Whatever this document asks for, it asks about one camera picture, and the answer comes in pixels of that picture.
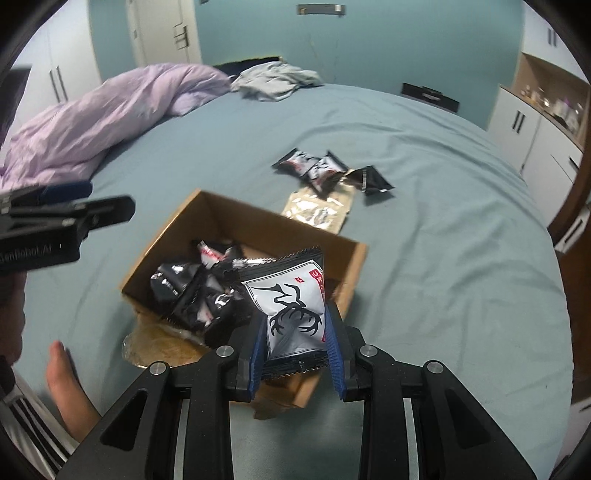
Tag row of small shelf bottles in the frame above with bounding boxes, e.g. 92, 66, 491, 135
521, 83, 583, 128

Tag white cabinet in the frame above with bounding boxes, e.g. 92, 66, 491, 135
486, 0, 591, 186

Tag metal wall plate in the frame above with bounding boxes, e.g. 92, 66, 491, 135
296, 3, 346, 16

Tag black white antler print packet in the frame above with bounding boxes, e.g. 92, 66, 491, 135
239, 246, 329, 382

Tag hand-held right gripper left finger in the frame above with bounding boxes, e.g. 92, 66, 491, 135
69, 316, 271, 480

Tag brown wooden chair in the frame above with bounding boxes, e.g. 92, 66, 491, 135
546, 154, 591, 246

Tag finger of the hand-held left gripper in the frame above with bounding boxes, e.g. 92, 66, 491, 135
0, 196, 136, 232
0, 181, 93, 204

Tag striped shorts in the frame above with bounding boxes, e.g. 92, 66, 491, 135
0, 364, 81, 478

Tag purple duvet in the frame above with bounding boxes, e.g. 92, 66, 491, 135
0, 64, 232, 191

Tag white wardrobe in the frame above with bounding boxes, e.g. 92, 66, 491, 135
0, 25, 105, 139

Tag black bag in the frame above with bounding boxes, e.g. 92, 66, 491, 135
401, 82, 461, 114

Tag dark blue pillow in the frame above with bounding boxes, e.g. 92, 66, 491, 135
211, 56, 283, 78

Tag brown cardboard box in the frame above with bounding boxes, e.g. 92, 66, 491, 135
119, 188, 369, 409

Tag grey crumpled cloth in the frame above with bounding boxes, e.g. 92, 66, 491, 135
229, 62, 325, 103

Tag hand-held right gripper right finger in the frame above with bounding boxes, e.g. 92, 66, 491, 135
323, 305, 522, 480

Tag white door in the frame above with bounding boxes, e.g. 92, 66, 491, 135
126, 0, 205, 66

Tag black snack packet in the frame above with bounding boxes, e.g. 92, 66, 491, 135
173, 272, 256, 334
221, 244, 252, 278
271, 148, 320, 182
359, 165, 396, 195
149, 260, 202, 317
306, 150, 350, 200

